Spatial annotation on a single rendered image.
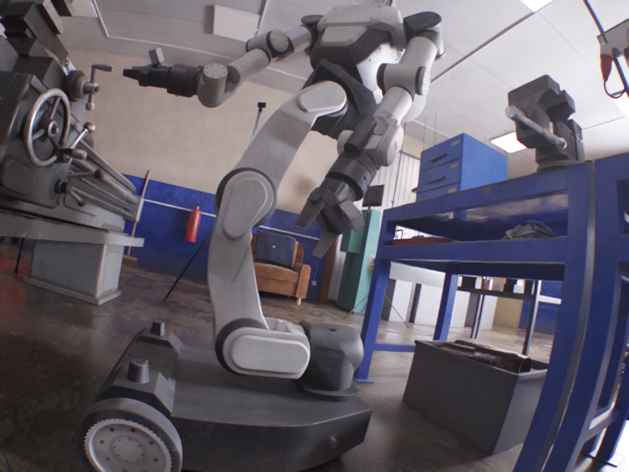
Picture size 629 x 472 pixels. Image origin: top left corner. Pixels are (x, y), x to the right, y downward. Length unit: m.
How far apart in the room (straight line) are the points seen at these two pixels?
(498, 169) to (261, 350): 1.41
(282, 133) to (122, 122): 4.94
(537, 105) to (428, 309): 4.18
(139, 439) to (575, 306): 0.94
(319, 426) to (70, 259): 1.85
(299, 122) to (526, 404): 1.11
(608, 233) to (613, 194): 0.09
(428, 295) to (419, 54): 4.15
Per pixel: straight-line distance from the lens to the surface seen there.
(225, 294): 0.74
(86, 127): 1.12
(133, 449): 0.65
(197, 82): 0.89
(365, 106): 0.92
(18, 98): 0.91
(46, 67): 0.98
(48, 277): 2.31
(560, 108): 1.01
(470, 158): 1.58
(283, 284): 4.31
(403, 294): 4.52
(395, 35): 1.05
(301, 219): 0.54
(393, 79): 0.85
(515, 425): 1.18
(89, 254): 2.15
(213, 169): 5.12
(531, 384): 1.16
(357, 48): 0.95
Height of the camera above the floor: 0.49
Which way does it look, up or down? 6 degrees up
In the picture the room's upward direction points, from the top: 11 degrees clockwise
